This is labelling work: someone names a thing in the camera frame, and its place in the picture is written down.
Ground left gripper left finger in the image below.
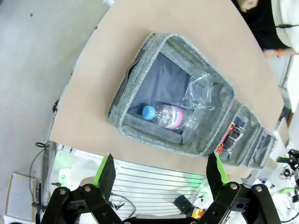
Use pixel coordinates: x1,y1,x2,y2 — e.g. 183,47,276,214
41,153,122,224

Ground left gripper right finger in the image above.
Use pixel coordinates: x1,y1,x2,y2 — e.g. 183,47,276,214
198,153,281,224

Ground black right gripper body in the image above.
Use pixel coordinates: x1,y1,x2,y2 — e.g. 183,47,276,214
288,149,299,171

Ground crushed black soda can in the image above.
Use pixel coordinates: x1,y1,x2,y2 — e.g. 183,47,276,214
223,127,246,151

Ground plastic bottle with blue cap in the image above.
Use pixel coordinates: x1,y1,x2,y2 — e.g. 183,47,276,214
142,104,202,131

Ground clear plastic cup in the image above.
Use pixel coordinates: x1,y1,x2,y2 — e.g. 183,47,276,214
181,72,219,111

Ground person's left forearm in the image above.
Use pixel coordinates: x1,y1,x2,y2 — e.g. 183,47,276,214
282,47,299,56

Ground person's left hand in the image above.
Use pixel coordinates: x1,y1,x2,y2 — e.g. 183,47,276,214
263,48,278,58

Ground person's right hand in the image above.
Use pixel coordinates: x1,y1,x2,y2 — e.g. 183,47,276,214
237,0,261,13

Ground grey fabric basket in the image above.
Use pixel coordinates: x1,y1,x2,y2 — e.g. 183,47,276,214
107,32,235,158
205,99,265,168
242,127,279,169

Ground white ribbed mounting plate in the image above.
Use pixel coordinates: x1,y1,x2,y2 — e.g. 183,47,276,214
50,142,211,224

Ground flat cardboard box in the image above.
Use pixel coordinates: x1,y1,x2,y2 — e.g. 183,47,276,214
4,172,38,221

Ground black trousers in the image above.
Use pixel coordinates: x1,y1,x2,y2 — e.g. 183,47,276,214
247,0,293,51

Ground thin black clip-on cable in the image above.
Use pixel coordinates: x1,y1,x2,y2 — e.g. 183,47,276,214
275,23,299,29

